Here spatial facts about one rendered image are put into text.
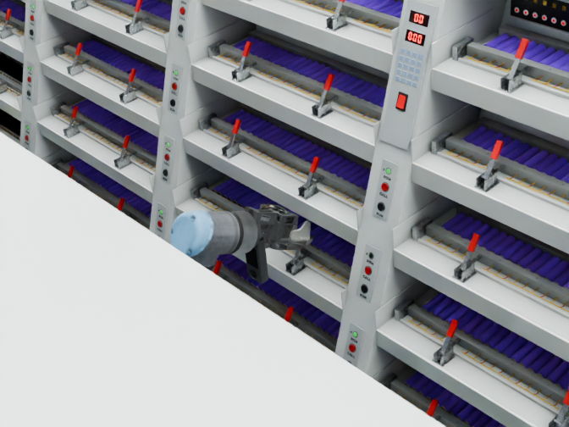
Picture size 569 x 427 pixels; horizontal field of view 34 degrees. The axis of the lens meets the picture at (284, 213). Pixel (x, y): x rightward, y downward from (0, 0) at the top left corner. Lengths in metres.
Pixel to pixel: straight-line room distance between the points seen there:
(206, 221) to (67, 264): 1.63
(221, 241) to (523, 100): 0.65
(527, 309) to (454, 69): 0.46
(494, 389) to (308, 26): 0.82
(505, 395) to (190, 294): 1.65
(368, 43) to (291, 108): 0.26
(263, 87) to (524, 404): 0.89
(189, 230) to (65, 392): 1.68
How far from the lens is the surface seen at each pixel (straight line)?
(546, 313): 1.76
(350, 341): 2.03
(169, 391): 0.18
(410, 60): 1.80
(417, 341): 1.94
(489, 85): 1.72
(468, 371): 1.89
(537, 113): 1.66
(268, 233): 2.00
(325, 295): 2.06
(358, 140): 1.91
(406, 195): 1.85
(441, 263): 1.85
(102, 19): 2.62
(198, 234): 1.83
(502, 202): 1.72
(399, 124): 1.83
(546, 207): 1.71
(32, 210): 0.24
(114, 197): 2.78
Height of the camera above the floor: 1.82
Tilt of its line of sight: 22 degrees down
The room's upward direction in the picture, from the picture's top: 9 degrees clockwise
